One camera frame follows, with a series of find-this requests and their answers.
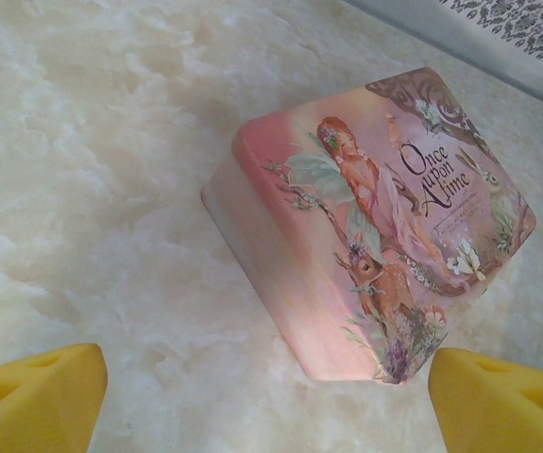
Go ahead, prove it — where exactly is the aluminium table edge rail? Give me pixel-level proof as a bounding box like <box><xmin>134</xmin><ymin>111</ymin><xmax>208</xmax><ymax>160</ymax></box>
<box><xmin>358</xmin><ymin>0</ymin><xmax>543</xmax><ymax>113</ymax></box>

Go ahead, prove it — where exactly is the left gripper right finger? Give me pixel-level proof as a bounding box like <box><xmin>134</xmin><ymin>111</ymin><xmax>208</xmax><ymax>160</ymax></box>
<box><xmin>429</xmin><ymin>347</ymin><xmax>543</xmax><ymax>453</ymax></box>

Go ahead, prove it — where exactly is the pink picture book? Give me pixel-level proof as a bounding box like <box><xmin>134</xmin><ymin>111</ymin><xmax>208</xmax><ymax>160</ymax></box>
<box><xmin>199</xmin><ymin>65</ymin><xmax>538</xmax><ymax>386</ymax></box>

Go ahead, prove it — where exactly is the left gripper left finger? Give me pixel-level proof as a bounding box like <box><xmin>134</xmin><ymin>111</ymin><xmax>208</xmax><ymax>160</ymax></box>
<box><xmin>0</xmin><ymin>343</ymin><xmax>109</xmax><ymax>453</ymax></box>

